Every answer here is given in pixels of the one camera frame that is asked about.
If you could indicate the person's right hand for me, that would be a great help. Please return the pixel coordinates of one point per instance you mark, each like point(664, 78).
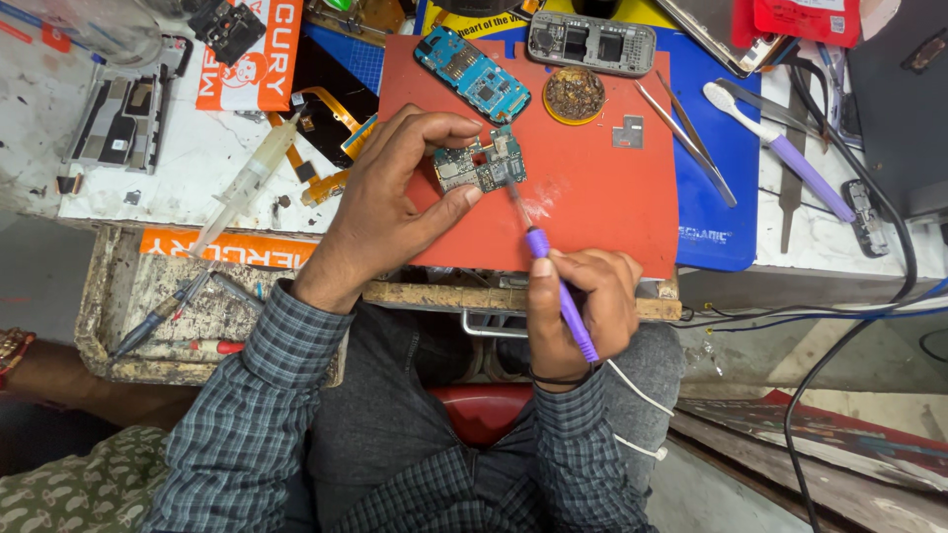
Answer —
point(585, 311)

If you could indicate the person's left hand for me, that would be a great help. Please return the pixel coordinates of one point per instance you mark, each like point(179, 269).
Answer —
point(374, 189)

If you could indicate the green phone circuit board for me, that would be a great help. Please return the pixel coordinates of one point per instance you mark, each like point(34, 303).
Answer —
point(481, 164)

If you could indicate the black wrist band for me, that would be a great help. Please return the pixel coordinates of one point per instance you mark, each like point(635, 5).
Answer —
point(563, 380)

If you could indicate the black phone screen with flex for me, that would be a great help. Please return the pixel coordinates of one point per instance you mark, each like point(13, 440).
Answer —
point(329, 111)

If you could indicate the red silicone work mat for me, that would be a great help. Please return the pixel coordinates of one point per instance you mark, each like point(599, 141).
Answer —
point(592, 185)

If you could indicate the clear plastic syringe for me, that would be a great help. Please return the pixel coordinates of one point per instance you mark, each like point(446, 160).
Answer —
point(241, 189)

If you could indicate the red stool seat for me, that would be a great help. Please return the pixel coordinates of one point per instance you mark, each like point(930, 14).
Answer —
point(481, 411)

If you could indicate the blue phone circuit board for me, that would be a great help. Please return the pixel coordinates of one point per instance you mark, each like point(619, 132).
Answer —
point(474, 74)

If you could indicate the orange printed strip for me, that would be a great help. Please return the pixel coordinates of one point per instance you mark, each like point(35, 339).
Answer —
point(229, 248)

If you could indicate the blue work mat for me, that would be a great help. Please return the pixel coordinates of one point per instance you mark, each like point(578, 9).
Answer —
point(711, 192)

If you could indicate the orange printed packet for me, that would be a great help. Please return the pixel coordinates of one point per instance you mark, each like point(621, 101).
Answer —
point(252, 55)

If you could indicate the small metal shield plate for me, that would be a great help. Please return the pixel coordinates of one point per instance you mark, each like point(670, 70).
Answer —
point(629, 132)

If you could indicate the steel tweezers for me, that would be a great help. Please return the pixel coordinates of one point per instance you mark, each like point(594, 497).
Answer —
point(685, 137)

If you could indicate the round tin of solder flux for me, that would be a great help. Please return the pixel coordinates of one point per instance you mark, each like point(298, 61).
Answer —
point(574, 95)

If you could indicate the wooden open drawer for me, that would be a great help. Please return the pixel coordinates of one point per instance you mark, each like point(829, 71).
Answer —
point(170, 303)

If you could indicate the metal file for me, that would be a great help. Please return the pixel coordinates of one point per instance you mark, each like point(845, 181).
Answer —
point(794, 174)

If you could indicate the white and purple toothbrush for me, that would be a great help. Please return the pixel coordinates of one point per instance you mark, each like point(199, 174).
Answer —
point(778, 144)

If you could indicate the blue pen tool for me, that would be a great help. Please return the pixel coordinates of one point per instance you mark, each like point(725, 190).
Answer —
point(152, 324)

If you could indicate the small black phone part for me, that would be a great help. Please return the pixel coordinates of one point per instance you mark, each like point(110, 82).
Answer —
point(866, 218)

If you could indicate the silver phone back cover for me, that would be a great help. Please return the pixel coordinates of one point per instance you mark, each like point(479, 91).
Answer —
point(722, 33)

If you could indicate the clear plastic bag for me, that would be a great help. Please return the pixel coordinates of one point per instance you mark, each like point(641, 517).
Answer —
point(89, 26)

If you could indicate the red packet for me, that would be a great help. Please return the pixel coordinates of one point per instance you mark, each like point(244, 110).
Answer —
point(807, 18)

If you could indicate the black box device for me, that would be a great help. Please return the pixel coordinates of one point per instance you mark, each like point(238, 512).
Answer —
point(900, 103)

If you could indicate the black camera module part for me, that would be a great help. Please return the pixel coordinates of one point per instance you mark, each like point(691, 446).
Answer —
point(226, 28)

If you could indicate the silver phone middle frame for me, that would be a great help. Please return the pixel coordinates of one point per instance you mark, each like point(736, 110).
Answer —
point(126, 115)

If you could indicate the grey phone frame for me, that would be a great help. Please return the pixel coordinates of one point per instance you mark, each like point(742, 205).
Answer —
point(591, 43)

